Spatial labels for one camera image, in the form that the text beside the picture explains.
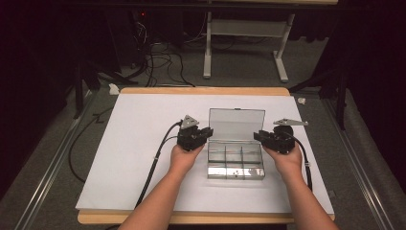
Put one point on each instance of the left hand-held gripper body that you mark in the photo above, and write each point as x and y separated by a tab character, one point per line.
190	140

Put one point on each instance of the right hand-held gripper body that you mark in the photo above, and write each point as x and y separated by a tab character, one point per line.
282	140

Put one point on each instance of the clear plastic compartment box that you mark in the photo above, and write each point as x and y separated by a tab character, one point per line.
236	156

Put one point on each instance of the person's left hand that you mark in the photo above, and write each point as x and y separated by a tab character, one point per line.
183	159

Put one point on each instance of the person's right hand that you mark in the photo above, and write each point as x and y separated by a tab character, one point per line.
288	163

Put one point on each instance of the wooden table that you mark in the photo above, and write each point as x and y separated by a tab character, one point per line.
204	90

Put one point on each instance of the white paper scrap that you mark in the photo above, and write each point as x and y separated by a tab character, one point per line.
113	89
301	101

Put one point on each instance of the white table sheet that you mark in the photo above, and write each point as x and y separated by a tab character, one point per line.
143	127

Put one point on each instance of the black stand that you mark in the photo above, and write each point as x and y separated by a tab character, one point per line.
341	96
79	86

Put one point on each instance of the dark computer tower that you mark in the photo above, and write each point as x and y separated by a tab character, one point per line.
127	35

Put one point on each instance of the metal floor rail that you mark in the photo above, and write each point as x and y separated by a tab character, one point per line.
357	166
54	163

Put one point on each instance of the white metal desk frame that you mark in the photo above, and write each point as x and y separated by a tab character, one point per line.
245	28

